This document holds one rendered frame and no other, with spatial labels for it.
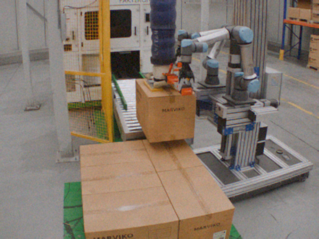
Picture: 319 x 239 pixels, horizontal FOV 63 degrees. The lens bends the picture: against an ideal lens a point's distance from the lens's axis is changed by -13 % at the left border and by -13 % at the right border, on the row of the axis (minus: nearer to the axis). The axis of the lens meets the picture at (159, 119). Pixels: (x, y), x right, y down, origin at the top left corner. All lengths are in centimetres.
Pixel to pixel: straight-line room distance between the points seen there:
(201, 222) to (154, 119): 95
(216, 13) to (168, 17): 1063
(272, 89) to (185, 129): 95
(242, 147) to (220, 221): 113
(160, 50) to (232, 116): 81
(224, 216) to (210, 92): 134
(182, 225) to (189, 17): 1109
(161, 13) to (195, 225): 165
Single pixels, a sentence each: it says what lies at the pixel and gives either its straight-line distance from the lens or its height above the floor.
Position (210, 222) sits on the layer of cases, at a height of 46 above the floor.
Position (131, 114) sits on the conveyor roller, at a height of 54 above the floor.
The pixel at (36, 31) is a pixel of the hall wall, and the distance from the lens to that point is 1135.
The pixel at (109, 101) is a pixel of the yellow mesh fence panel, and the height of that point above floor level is 69.
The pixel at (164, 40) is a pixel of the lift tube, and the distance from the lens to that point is 249.
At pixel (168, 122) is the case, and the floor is 85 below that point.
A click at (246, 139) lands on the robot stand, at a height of 55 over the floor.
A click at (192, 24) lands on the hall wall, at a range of 1255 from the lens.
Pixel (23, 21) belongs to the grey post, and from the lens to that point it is 551.
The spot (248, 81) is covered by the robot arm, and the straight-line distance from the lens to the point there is 234.
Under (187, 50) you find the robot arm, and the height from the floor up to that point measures 149.
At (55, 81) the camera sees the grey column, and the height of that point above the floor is 100.
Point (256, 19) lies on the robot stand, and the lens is 268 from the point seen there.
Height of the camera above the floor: 180
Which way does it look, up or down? 22 degrees down
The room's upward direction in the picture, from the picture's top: straight up
